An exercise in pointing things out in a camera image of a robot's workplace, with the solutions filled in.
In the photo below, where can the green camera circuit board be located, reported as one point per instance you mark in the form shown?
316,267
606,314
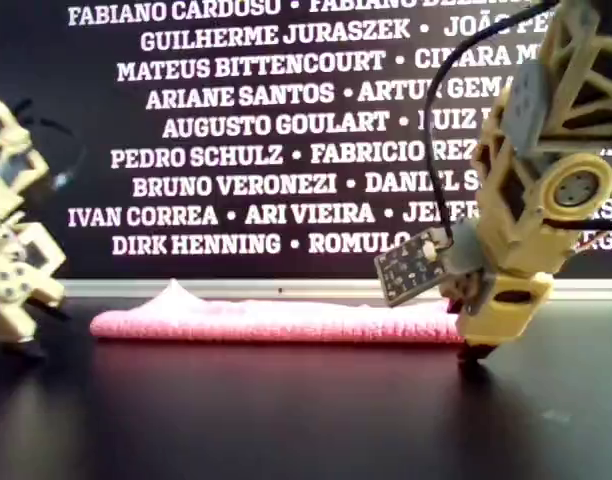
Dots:
411,270

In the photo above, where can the black banner with white names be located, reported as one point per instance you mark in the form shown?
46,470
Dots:
236,125

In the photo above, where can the left yellow grey robot arm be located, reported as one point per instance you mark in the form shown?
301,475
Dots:
6,145

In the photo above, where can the pink terry cloth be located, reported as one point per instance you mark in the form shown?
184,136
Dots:
286,322

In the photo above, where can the aluminium table edge frame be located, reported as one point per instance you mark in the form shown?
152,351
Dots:
311,290

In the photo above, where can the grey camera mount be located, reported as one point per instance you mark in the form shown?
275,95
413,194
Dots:
463,255

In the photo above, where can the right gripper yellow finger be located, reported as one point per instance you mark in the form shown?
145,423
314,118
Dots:
496,325
531,287

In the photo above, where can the left gripper yellow body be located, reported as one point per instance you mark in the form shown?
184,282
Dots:
21,260

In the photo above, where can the right gripper yellow body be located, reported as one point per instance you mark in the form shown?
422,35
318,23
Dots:
526,245

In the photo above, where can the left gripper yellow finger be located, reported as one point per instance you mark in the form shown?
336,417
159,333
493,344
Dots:
8,325

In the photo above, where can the right yellow grey robot arm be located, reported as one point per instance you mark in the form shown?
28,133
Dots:
566,60

